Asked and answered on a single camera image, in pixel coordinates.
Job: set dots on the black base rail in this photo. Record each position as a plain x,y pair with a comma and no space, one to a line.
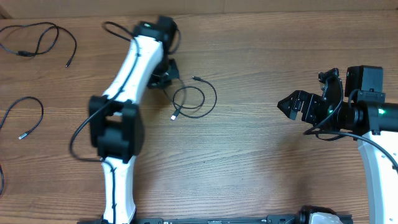
307,214

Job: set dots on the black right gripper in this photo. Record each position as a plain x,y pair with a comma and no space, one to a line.
296,99

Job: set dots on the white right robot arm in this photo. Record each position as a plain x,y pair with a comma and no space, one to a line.
356,108

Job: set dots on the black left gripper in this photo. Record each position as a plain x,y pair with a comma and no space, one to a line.
175,73

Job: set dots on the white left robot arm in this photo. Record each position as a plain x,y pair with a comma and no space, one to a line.
116,127

